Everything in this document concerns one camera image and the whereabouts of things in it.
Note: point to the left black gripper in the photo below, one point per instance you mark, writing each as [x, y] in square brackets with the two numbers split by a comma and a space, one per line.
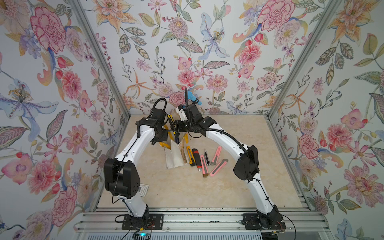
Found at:
[163, 139]

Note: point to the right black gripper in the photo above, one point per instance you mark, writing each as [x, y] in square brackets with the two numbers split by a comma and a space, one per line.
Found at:
[179, 124]

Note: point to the red black utility knife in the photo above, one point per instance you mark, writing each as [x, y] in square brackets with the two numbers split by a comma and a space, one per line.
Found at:
[197, 158]

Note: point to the white canvas pouch yellow handles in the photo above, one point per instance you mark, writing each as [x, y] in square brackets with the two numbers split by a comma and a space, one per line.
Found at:
[175, 150]

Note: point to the pink utility knife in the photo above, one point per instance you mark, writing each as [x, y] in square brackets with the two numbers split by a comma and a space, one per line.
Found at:
[204, 167]
[216, 156]
[218, 167]

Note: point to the grey small utility knife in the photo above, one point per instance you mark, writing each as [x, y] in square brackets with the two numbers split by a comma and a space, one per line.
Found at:
[206, 158]

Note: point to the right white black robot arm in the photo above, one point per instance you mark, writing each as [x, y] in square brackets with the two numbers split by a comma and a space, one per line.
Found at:
[246, 157]

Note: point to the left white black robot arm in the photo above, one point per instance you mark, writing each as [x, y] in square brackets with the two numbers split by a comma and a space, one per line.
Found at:
[121, 175]

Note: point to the blue microphone on black stand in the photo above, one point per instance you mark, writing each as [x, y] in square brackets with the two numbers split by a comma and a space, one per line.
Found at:
[191, 97]

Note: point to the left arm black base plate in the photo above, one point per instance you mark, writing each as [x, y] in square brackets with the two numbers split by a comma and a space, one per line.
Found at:
[147, 221]

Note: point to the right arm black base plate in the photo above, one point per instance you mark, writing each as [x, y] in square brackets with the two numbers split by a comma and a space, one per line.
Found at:
[258, 221]

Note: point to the aluminium front rail frame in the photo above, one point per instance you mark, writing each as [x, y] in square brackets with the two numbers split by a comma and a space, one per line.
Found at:
[296, 220]

